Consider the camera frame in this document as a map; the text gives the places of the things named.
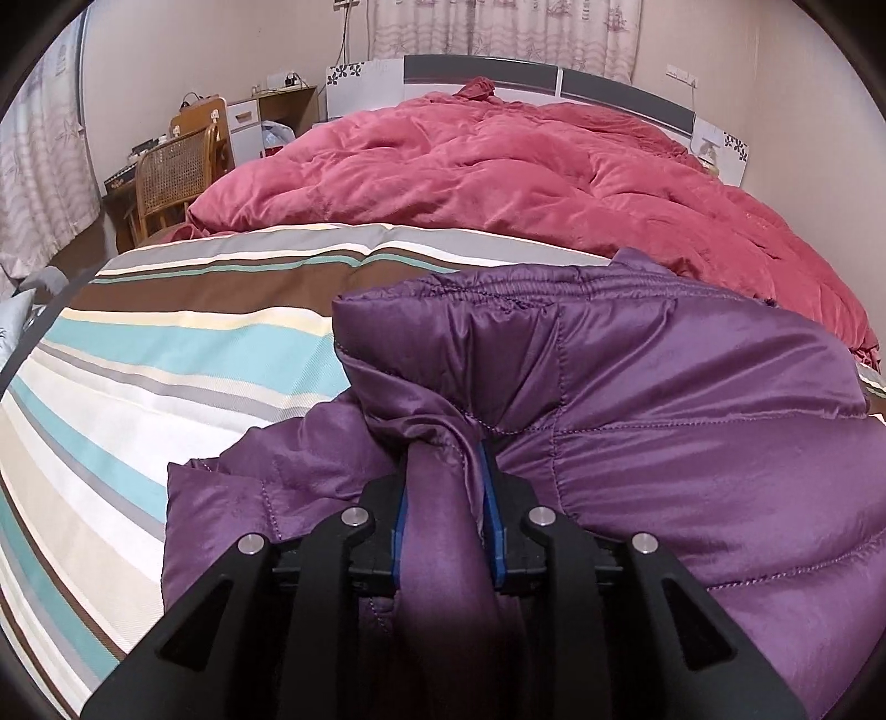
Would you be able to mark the white drawer cabinet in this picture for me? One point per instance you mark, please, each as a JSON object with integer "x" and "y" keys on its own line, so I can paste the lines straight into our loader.
{"x": 242, "y": 131}

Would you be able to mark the dark wooden desk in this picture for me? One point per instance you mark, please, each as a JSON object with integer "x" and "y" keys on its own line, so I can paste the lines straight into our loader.
{"x": 121, "y": 208}

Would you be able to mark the white plastic bag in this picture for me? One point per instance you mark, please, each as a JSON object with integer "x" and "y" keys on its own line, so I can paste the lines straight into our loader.
{"x": 278, "y": 137}

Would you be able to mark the wooden shelf unit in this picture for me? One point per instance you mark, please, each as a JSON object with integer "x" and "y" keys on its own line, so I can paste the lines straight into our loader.
{"x": 294, "y": 107}

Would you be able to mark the ship print window curtain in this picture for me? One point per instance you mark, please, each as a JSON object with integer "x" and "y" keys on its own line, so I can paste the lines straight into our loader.
{"x": 512, "y": 31}

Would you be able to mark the grey padded seat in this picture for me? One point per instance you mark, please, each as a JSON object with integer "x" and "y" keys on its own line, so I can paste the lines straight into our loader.
{"x": 45, "y": 280}

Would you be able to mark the white power strip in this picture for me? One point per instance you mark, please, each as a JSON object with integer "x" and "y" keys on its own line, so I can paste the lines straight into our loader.
{"x": 285, "y": 82}

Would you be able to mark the white wall socket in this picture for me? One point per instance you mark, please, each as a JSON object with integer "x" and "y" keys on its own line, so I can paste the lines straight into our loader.
{"x": 680, "y": 72}

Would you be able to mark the deer print pillow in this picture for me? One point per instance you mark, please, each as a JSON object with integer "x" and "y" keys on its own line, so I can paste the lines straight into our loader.
{"x": 14, "y": 325}

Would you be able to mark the purple puffer jacket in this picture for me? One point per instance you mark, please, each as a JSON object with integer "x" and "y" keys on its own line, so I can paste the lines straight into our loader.
{"x": 657, "y": 415}

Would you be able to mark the wicker back wooden chair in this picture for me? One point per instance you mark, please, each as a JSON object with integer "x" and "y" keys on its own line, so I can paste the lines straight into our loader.
{"x": 173, "y": 173}

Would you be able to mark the bed with striped sheet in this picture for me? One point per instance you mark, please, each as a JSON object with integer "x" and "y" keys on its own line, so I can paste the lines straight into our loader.
{"x": 138, "y": 374}

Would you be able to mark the ship print side curtain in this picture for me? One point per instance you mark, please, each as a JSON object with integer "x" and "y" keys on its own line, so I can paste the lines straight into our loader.
{"x": 41, "y": 180}

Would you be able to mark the black box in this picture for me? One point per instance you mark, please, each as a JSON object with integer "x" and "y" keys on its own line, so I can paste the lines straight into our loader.
{"x": 121, "y": 178}

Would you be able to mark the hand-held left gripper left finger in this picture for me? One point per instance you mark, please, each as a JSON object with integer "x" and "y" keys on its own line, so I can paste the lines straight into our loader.
{"x": 398, "y": 529}

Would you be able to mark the red comforter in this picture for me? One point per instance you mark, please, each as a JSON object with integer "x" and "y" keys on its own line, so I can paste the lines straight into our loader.
{"x": 484, "y": 180}

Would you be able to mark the white grey headboard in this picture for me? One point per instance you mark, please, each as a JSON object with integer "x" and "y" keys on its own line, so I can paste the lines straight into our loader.
{"x": 443, "y": 73}

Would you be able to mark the folded wooden board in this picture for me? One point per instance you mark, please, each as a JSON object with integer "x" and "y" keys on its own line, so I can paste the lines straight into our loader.
{"x": 197, "y": 114}

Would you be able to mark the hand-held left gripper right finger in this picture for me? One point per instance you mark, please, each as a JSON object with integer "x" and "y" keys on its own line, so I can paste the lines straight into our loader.
{"x": 493, "y": 529}

